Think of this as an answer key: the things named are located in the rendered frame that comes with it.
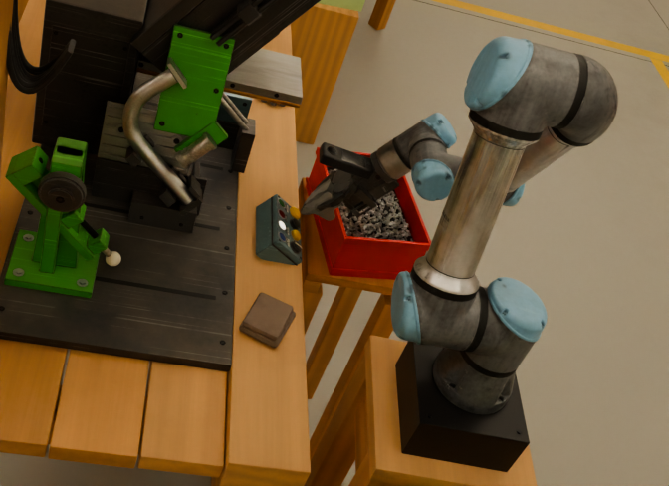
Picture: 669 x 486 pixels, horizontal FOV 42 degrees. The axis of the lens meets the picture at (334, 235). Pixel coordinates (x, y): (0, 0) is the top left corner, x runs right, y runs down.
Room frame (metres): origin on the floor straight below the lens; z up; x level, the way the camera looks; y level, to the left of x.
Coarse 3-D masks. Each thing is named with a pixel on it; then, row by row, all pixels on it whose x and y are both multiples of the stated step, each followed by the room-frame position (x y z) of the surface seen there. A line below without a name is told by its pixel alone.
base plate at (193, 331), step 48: (144, 240) 1.24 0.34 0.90; (192, 240) 1.30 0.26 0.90; (0, 288) 1.00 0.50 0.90; (96, 288) 1.08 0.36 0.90; (144, 288) 1.13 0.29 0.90; (192, 288) 1.17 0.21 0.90; (0, 336) 0.91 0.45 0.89; (48, 336) 0.94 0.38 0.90; (96, 336) 0.98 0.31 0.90; (144, 336) 1.02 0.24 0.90; (192, 336) 1.06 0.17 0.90
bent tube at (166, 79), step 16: (160, 80) 1.36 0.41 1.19; (176, 80) 1.37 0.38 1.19; (144, 96) 1.34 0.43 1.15; (128, 112) 1.32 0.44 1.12; (128, 128) 1.32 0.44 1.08; (144, 144) 1.32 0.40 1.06; (144, 160) 1.32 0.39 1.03; (160, 160) 1.33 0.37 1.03; (160, 176) 1.32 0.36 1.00; (176, 176) 1.34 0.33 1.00; (176, 192) 1.32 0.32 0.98
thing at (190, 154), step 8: (208, 136) 1.38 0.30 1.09; (192, 144) 1.36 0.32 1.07; (200, 144) 1.36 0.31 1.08; (208, 144) 1.36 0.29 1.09; (216, 144) 1.39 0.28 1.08; (176, 152) 1.35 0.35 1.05; (184, 152) 1.35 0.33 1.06; (192, 152) 1.35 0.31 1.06; (200, 152) 1.35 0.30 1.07; (184, 160) 1.34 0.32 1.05; (192, 160) 1.35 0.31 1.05
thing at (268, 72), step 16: (144, 64) 1.48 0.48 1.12; (256, 64) 1.64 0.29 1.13; (272, 64) 1.66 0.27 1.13; (288, 64) 1.69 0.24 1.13; (240, 80) 1.55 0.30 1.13; (256, 80) 1.58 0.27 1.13; (272, 80) 1.60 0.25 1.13; (288, 80) 1.62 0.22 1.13; (256, 96) 1.55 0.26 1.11; (272, 96) 1.56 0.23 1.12; (288, 96) 1.57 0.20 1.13
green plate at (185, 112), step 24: (192, 48) 1.42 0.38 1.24; (216, 48) 1.43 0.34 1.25; (192, 72) 1.41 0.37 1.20; (216, 72) 1.42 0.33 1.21; (168, 96) 1.38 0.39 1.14; (192, 96) 1.40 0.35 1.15; (216, 96) 1.42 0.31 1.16; (168, 120) 1.37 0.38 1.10; (192, 120) 1.39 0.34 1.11; (216, 120) 1.41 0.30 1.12
